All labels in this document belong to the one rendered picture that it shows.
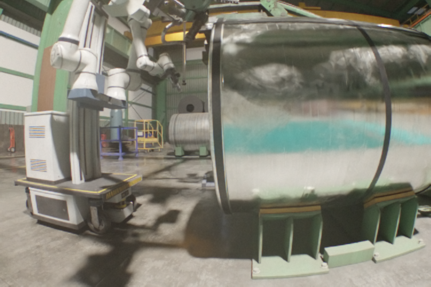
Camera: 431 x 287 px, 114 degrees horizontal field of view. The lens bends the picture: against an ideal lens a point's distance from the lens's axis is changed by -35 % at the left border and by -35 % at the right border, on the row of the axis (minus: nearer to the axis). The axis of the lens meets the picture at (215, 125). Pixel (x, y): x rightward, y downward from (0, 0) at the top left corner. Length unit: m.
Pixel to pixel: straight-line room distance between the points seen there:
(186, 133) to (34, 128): 5.07
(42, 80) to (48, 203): 3.39
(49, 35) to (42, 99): 1.34
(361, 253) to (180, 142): 5.87
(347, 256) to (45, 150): 1.93
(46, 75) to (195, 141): 4.29
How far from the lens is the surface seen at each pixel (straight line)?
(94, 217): 1.52
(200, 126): 6.23
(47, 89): 4.53
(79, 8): 1.52
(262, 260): 1.16
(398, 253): 1.31
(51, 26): 5.13
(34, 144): 1.81
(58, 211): 1.63
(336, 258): 1.14
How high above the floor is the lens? 0.66
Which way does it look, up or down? 2 degrees up
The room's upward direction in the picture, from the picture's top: 1 degrees counter-clockwise
